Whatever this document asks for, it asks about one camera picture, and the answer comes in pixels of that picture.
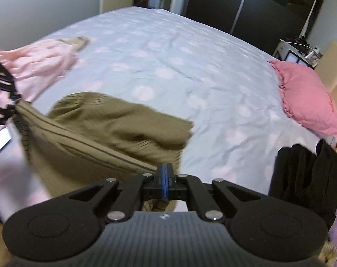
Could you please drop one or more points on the light pink garment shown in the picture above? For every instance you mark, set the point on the light pink garment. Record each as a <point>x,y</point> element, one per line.
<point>37,64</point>

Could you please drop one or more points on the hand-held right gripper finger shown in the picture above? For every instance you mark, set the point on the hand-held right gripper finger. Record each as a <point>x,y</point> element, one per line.
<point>161,182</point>
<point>168,182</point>

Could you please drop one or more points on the pink ruffled pillow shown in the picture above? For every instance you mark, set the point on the pink ruffled pillow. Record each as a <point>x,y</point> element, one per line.
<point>307,97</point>

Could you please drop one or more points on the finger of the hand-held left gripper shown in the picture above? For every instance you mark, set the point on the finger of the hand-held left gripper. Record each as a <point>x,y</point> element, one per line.
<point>4,112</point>
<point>7,82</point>

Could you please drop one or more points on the small beige cloth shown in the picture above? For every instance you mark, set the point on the small beige cloth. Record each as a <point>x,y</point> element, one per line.
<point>78,42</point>

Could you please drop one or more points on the black clothing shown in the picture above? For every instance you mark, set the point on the black clothing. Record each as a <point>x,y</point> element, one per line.
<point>302,172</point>

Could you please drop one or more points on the olive green garment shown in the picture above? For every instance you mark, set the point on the olive green garment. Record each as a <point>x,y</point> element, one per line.
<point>101,128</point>

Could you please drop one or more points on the cluttered bedside table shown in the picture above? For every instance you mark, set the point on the cluttered bedside table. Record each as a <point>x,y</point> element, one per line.
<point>292,55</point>

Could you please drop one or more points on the beige cardboard box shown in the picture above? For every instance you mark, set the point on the beige cardboard box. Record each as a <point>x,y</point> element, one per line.
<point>335,66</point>

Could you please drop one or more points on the bed with dotted blue sheet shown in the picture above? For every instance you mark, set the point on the bed with dotted blue sheet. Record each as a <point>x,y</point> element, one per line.
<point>171,61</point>

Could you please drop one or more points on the dark wardrobe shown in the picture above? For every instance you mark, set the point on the dark wardrobe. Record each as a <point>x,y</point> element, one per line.
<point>213,5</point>

